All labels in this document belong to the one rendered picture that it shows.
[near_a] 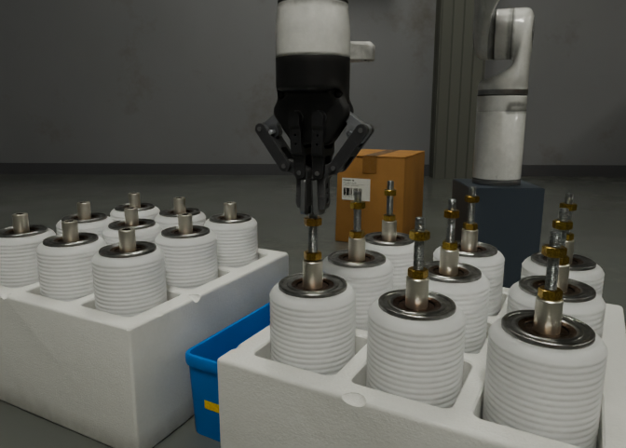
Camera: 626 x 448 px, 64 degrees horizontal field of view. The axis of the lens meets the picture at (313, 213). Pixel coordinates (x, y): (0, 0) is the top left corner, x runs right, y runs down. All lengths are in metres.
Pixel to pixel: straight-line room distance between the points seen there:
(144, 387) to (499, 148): 0.74
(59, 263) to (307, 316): 0.41
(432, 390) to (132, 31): 3.56
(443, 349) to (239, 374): 0.21
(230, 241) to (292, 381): 0.41
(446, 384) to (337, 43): 0.34
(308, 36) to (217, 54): 3.19
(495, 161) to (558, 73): 2.88
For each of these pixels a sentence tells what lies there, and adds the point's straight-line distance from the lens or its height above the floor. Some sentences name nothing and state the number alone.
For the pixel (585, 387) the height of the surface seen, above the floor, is 0.22.
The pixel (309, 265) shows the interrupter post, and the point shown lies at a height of 0.28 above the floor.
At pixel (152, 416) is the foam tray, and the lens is 0.75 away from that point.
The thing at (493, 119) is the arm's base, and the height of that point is 0.43.
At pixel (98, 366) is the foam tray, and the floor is 0.12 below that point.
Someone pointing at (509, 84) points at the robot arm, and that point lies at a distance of 1.03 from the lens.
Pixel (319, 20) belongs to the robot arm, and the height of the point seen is 0.52.
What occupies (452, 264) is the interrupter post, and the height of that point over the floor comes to 0.26.
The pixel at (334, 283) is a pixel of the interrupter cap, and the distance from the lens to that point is 0.56.
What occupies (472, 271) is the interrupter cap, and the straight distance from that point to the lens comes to 0.63.
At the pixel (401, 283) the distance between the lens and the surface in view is 0.74.
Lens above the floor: 0.44
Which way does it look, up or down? 11 degrees down
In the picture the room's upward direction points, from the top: straight up
